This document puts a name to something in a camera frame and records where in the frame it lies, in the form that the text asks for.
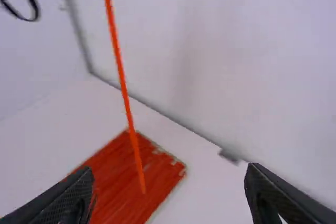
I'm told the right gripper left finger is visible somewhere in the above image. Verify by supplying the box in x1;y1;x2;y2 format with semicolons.
0;166;97;224

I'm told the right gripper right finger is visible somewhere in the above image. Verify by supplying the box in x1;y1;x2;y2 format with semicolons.
243;162;336;224

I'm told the orange cable tie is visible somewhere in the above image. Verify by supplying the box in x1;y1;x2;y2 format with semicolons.
100;0;147;195

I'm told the pale tray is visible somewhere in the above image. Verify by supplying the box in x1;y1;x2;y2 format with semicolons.
64;126;190;224

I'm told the black cable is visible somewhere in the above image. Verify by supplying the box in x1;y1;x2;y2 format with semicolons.
0;0;40;23

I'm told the row of orange cable ties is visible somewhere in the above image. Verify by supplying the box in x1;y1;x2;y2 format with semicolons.
65;128;187;224

